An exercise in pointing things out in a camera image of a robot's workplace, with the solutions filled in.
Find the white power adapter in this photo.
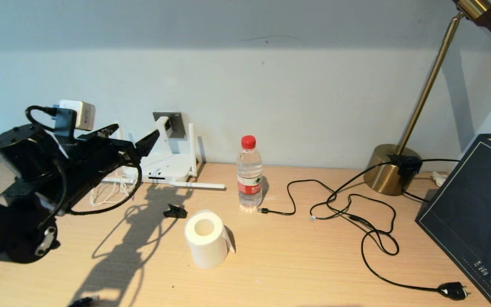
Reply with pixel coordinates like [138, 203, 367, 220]
[155, 116, 173, 139]

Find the black ethernet cable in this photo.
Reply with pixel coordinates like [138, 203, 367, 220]
[0, 256, 100, 307]

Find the white router with antennas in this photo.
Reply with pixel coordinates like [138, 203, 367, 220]
[101, 123, 226, 190]

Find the small black clip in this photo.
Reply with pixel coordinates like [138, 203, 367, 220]
[163, 204, 188, 219]

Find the clear red-capped water bottle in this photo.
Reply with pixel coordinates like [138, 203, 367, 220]
[236, 135, 263, 212]

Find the white toilet paper roll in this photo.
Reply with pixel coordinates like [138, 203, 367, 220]
[185, 209, 235, 269]

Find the brass desk lamp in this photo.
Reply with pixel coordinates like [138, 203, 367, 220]
[364, 0, 491, 196]

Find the white adapter cord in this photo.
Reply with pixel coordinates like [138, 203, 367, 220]
[89, 167, 143, 208]

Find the grey wall socket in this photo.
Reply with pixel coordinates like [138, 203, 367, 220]
[153, 112, 185, 139]

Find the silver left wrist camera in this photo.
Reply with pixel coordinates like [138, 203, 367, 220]
[59, 100, 96, 130]

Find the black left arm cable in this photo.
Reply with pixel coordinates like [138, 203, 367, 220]
[25, 105, 144, 216]

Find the thin black connector cable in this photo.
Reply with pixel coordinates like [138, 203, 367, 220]
[257, 179, 352, 222]

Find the black lamp power cord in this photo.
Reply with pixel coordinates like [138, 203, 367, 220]
[309, 154, 470, 301]

